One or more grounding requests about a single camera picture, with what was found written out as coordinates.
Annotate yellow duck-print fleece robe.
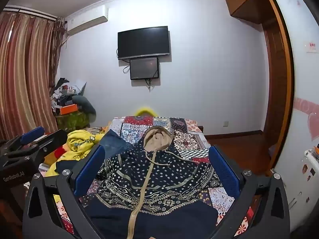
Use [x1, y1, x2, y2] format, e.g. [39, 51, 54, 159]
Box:
[43, 129, 105, 180]

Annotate patchwork quilt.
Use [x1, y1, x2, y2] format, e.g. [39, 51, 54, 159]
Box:
[53, 116, 252, 237]

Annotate green cloth-covered table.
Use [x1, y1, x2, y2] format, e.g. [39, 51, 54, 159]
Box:
[55, 111, 91, 131]

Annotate striped curtain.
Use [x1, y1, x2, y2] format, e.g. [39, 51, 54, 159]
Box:
[0, 11, 66, 140]

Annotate orange box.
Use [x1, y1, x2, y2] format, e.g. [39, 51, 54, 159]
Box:
[60, 104, 79, 115]

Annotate curtain rod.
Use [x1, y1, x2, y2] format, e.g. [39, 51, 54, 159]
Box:
[4, 5, 65, 22]

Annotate small black monitor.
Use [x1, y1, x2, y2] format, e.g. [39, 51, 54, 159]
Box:
[129, 57, 160, 80]

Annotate navy patterned hoodie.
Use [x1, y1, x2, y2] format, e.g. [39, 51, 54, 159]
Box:
[55, 126, 222, 239]

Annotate white air conditioner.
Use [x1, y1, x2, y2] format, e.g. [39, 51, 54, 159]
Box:
[65, 5, 109, 36]

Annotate yellow round object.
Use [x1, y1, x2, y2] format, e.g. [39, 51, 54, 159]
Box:
[135, 107, 156, 117]

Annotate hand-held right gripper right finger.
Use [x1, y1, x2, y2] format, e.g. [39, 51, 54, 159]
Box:
[209, 145, 291, 239]

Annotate grey cushion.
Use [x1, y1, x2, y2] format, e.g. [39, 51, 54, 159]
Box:
[72, 95, 97, 123]

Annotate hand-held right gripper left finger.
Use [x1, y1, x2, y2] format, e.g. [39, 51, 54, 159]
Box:
[22, 144, 106, 239]

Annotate blue jeans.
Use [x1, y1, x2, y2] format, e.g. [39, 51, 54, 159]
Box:
[98, 129, 134, 160]

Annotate pile of mixed clutter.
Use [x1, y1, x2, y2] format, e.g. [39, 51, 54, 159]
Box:
[50, 78, 88, 116]

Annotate large black television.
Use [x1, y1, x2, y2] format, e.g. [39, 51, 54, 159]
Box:
[117, 26, 171, 60]

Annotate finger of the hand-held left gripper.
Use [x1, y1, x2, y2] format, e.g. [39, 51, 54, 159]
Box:
[25, 129, 68, 165]
[10, 126, 46, 148]

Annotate wooden door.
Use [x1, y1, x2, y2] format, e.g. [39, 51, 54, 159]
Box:
[223, 0, 294, 172]

